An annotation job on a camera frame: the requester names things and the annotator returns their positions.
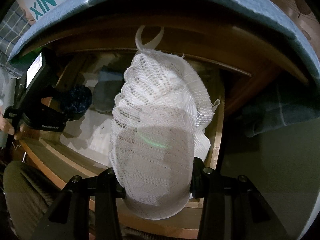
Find pale green bed sheet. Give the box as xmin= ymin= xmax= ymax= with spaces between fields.
xmin=220 ymin=120 xmax=320 ymax=240

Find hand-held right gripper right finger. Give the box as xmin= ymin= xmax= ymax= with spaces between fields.
xmin=190 ymin=156 xmax=285 ymax=240

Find person's left hand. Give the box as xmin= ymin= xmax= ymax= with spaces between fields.
xmin=0 ymin=115 xmax=29 ymax=140

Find blue checked cloth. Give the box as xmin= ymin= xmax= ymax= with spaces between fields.
xmin=7 ymin=0 xmax=320 ymax=138

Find navy speckled underwear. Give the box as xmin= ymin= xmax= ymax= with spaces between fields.
xmin=67 ymin=84 xmax=93 ymax=119

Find person's corduroy trouser leg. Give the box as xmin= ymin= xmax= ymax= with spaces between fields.
xmin=2 ymin=160 xmax=63 ymax=240

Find beige leaf print curtain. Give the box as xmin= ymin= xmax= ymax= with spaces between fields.
xmin=240 ymin=0 xmax=320 ymax=63

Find white shoe box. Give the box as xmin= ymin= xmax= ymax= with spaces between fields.
xmin=19 ymin=0 xmax=242 ymax=22

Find white lace underwear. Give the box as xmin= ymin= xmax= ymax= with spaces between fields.
xmin=109 ymin=26 xmax=222 ymax=219

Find light blue underwear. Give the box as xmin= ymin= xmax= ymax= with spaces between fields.
xmin=92 ymin=66 xmax=125 ymax=113

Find grey plaid pillow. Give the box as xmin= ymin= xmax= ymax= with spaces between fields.
xmin=0 ymin=0 xmax=35 ymax=78

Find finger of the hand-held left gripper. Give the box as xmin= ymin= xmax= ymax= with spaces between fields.
xmin=41 ymin=85 xmax=75 ymax=122

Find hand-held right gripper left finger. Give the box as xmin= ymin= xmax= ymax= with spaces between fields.
xmin=30 ymin=166 xmax=127 ymax=240

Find wooden nightstand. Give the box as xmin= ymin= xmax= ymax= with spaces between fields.
xmin=22 ymin=12 xmax=310 ymax=120

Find white checked drawer liner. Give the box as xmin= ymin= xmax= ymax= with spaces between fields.
xmin=60 ymin=72 xmax=208 ymax=170

